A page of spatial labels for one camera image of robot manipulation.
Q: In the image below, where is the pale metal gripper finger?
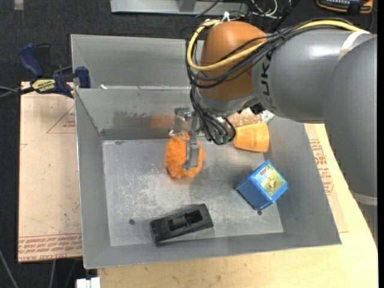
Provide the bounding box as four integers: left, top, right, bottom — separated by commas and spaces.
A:
181, 138, 202, 171
169, 115, 186, 138

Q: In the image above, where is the orange fuzzy ball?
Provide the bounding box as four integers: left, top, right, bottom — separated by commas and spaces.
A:
164, 131, 207, 179

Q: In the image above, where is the grey metal bin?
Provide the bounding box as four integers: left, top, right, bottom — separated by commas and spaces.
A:
70, 34, 343, 270

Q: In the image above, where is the orange-yellow plastic cup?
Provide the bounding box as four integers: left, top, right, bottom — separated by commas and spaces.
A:
233, 122, 271, 154

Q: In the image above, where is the black rectangular plastic tray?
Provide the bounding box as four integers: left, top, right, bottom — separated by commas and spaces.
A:
148, 203, 215, 247

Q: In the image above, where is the blue box with picture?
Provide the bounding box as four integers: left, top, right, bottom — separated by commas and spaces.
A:
235, 160, 289, 211

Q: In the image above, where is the brown cardboard board, red print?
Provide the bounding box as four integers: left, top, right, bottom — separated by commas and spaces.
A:
17, 81, 350, 264

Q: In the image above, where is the black cylinder on white bracket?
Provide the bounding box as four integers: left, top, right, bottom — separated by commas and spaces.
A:
239, 101, 274, 124

